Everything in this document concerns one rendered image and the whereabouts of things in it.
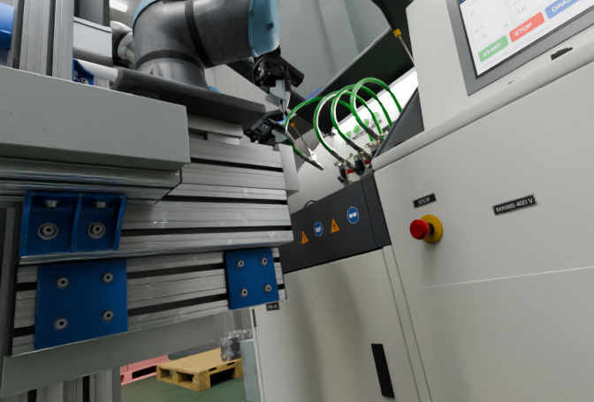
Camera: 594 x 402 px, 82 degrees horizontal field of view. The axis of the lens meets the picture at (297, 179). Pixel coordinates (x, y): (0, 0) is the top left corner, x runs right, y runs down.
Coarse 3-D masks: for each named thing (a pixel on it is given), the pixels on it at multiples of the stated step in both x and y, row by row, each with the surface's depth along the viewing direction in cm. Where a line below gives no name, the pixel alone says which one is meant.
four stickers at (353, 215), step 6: (348, 210) 81; (354, 210) 79; (336, 216) 84; (348, 216) 81; (354, 216) 79; (318, 222) 90; (330, 222) 86; (336, 222) 84; (348, 222) 81; (354, 222) 79; (306, 228) 95; (318, 228) 90; (330, 228) 86; (336, 228) 84; (300, 234) 97; (306, 234) 95; (318, 234) 90; (306, 240) 95
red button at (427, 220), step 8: (424, 216) 64; (432, 216) 62; (416, 224) 61; (424, 224) 60; (432, 224) 62; (440, 224) 61; (416, 232) 61; (424, 232) 60; (432, 232) 62; (440, 232) 61; (424, 240) 64; (432, 240) 62
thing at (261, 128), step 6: (258, 120) 123; (264, 120) 122; (252, 126) 119; (258, 126) 120; (264, 126) 121; (270, 126) 121; (246, 132) 122; (252, 132) 120; (258, 132) 120; (264, 132) 119; (270, 132) 123; (252, 138) 124; (258, 138) 120; (264, 138) 120; (264, 144) 124
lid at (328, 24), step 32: (288, 0) 126; (320, 0) 123; (352, 0) 120; (384, 0) 115; (288, 32) 137; (320, 32) 133; (352, 32) 130; (384, 32) 126; (320, 64) 145; (352, 64) 139; (384, 64) 135; (320, 96) 157; (320, 128) 174
